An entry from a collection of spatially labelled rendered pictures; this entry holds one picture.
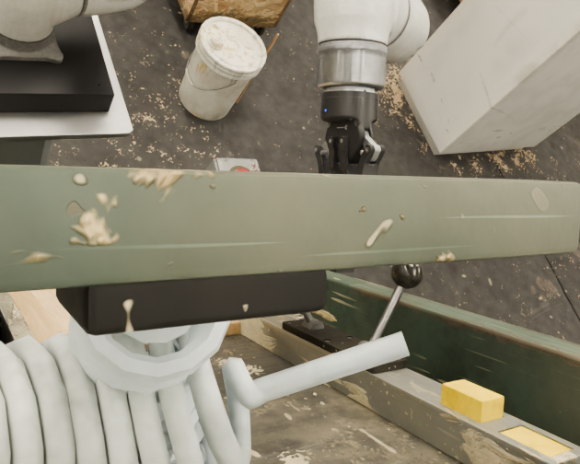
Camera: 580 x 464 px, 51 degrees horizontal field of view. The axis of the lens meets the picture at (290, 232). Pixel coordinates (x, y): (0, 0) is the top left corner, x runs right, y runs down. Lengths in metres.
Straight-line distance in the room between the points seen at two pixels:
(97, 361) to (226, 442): 0.04
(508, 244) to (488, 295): 3.05
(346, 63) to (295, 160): 2.13
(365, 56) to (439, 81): 2.66
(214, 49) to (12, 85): 1.16
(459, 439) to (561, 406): 0.25
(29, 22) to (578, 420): 1.32
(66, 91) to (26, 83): 0.09
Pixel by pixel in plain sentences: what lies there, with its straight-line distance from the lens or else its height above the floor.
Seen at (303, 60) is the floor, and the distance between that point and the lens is 3.37.
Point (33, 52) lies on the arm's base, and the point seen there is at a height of 0.85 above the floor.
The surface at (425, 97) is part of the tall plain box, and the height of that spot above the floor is 0.15.
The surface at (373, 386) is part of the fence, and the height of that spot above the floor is 1.50.
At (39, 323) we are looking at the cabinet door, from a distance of 0.96.
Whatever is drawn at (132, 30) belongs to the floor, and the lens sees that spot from 3.02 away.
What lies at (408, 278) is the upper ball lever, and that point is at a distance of 0.71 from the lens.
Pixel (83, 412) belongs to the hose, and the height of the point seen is 1.88.
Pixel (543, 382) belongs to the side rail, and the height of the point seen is 1.52.
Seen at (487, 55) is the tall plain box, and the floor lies 0.58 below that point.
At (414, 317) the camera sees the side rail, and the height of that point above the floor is 1.34.
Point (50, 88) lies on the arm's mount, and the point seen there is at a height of 0.82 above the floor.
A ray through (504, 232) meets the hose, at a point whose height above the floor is 1.95.
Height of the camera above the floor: 2.04
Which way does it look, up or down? 50 degrees down
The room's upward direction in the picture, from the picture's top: 44 degrees clockwise
